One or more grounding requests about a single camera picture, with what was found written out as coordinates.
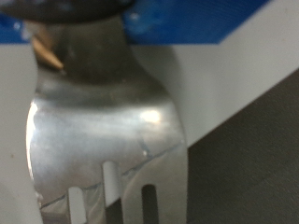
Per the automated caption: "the spatula with blue block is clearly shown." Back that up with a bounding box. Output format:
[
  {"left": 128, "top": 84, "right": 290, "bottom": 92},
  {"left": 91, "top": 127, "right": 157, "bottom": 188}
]
[{"left": 0, "top": 0, "right": 270, "bottom": 224}]

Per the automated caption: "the silver toaster oven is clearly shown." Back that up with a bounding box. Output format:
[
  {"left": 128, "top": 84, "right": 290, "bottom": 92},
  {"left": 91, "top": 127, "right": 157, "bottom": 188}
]
[{"left": 0, "top": 0, "right": 299, "bottom": 224}]

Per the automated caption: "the grey fabric backdrop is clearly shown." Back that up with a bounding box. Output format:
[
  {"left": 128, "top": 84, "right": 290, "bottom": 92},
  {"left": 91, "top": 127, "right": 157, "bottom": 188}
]
[{"left": 186, "top": 68, "right": 299, "bottom": 224}]

